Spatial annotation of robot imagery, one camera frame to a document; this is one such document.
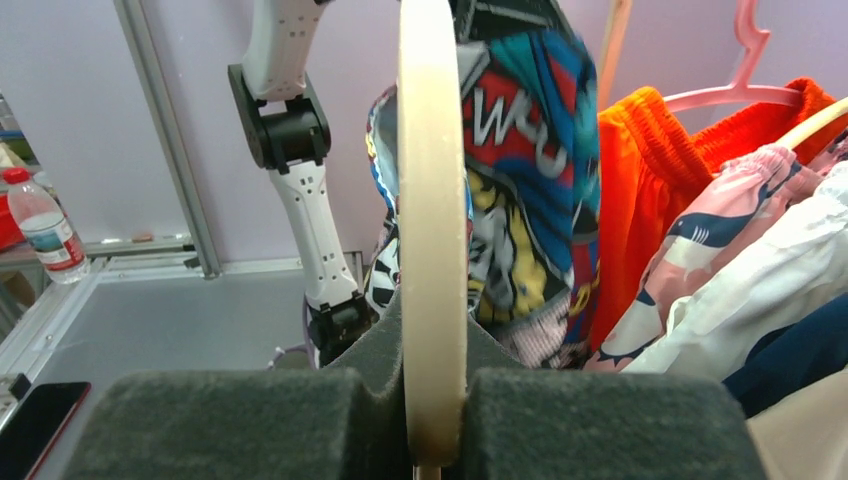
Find wooden clothes rack frame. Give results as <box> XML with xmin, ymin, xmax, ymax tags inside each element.
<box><xmin>597</xmin><ymin>0</ymin><xmax>633</xmax><ymax>111</ymax></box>

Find black smartphone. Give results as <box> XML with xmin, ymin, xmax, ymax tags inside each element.
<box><xmin>1</xmin><ymin>382</ymin><xmax>91</xmax><ymax>480</ymax></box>

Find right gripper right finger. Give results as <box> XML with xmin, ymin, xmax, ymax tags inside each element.
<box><xmin>460</xmin><ymin>323</ymin><xmax>766</xmax><ymax>479</ymax></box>

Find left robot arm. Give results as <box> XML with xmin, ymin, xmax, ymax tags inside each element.
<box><xmin>227</xmin><ymin>1</ymin><xmax>371</xmax><ymax>367</ymax></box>

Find pink hanger under orange shorts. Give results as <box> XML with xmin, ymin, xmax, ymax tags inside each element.
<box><xmin>664</xmin><ymin>0</ymin><xmax>801</xmax><ymax>112</ymax></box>

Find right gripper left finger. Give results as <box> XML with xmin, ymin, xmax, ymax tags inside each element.
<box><xmin>63</xmin><ymin>298</ymin><xmax>413</xmax><ymax>479</ymax></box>

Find clear plastic water bottle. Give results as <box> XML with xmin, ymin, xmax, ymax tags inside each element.
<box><xmin>2</xmin><ymin>167</ymin><xmax>90</xmax><ymax>285</ymax></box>

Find pink patterned shorts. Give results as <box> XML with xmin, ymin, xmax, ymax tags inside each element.
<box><xmin>584</xmin><ymin>132</ymin><xmax>847</xmax><ymax>372</ymax></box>

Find beige shorts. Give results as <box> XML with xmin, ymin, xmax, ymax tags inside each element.
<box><xmin>746</xmin><ymin>369</ymin><xmax>847</xmax><ymax>480</ymax></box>

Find aluminium frame post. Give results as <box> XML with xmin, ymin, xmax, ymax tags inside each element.
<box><xmin>113</xmin><ymin>0</ymin><xmax>223</xmax><ymax>279</ymax></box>

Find colourful comic print shorts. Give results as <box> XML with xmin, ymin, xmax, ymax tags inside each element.
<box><xmin>362</xmin><ymin>0</ymin><xmax>603</xmax><ymax>371</ymax></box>

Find orange shorts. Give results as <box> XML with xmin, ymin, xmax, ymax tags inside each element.
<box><xmin>589</xmin><ymin>77</ymin><xmax>835</xmax><ymax>350</ymax></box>

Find navy blue shorts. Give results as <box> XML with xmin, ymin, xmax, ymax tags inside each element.
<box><xmin>723</xmin><ymin>294</ymin><xmax>847</xmax><ymax>418</ymax></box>

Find white shorts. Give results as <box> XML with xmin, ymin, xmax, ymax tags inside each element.
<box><xmin>623</xmin><ymin>162</ymin><xmax>847</xmax><ymax>381</ymax></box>

